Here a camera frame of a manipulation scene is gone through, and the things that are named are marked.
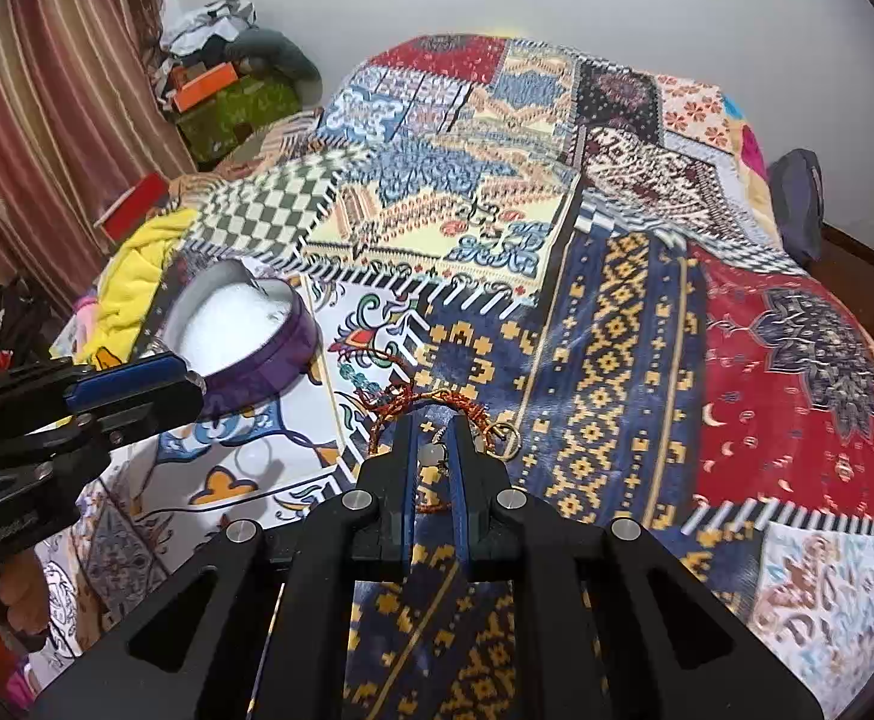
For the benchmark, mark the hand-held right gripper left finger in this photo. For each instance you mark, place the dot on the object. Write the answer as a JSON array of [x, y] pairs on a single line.
[[405, 457]]

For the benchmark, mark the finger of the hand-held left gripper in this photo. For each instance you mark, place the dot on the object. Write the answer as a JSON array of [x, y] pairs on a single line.
[[39, 454], [131, 381]]

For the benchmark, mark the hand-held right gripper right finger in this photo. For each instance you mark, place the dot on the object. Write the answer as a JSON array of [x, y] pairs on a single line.
[[464, 465]]

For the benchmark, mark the round purple jewelry box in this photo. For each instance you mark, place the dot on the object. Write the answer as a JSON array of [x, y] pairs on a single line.
[[246, 337]]

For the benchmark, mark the person's left hand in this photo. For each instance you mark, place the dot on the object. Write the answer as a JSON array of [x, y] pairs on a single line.
[[20, 589]]

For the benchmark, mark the yellow cloth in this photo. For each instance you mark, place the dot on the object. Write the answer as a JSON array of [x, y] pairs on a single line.
[[137, 277]]

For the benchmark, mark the flat red box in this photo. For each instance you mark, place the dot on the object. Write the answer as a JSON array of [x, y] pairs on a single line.
[[133, 208]]

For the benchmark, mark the patchwork printed blanket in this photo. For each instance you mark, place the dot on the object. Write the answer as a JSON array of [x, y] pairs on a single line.
[[527, 300]]

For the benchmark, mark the striped brown curtain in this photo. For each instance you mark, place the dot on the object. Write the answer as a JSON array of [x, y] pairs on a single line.
[[39, 127]]

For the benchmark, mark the green patterned bag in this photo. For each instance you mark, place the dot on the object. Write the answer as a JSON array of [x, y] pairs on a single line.
[[233, 116]]

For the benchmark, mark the orange box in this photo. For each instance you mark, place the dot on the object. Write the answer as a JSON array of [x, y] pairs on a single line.
[[206, 86]]

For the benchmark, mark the grey cushion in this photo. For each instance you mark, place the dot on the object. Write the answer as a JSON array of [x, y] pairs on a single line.
[[279, 54]]

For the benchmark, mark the white patterned cloth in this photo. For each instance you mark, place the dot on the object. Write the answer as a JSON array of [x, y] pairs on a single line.
[[204, 24]]

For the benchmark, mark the dark grey bag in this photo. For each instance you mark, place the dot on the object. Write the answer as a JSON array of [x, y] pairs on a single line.
[[797, 204]]

